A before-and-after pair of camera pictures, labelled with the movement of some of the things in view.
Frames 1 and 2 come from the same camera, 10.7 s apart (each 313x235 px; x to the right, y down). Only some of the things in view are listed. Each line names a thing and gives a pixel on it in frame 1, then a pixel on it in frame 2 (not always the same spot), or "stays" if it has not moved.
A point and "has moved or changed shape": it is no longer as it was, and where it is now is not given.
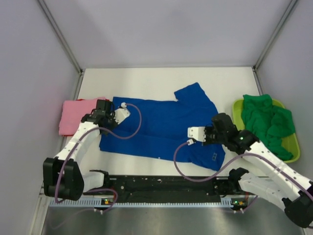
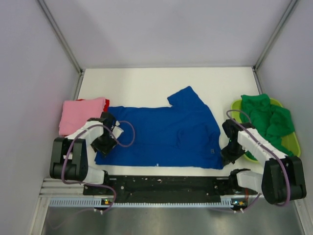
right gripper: [208, 129] -> [227, 157]
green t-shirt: [269, 123] stays
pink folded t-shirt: [72, 113] stays
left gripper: [111, 115] -> [103, 149]
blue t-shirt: [158, 129] has moved or changed shape
